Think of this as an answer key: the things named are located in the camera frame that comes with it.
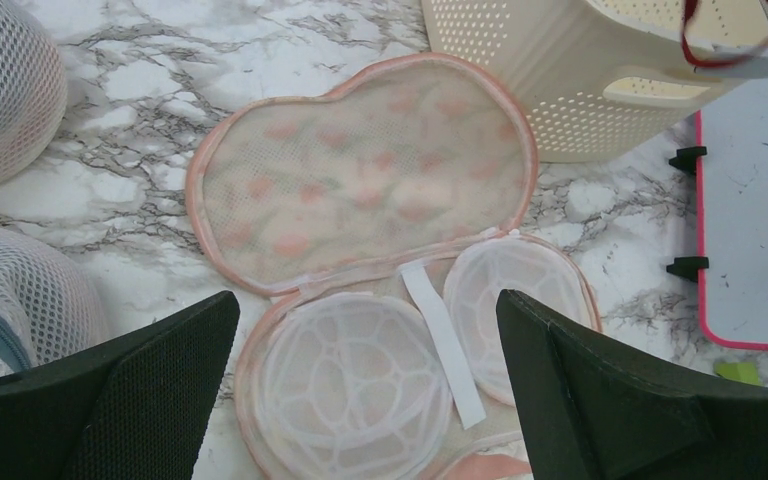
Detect cream plastic laundry basket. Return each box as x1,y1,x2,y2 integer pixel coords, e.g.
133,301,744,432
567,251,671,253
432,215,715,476
422,0,768,163

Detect peach floral mesh laundry bag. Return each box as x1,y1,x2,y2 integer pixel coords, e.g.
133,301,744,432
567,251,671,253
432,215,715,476
186,53,601,479

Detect pink framed whiteboard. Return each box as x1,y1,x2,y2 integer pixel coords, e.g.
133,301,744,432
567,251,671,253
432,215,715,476
694,79,768,350

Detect beige round mesh bag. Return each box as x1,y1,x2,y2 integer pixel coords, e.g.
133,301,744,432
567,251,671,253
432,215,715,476
0,1,67,183

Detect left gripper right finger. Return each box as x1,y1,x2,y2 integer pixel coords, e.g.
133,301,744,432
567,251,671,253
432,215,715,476
496,290,768,479

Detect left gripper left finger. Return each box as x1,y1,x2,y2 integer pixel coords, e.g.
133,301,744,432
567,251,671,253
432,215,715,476
0,291,240,479

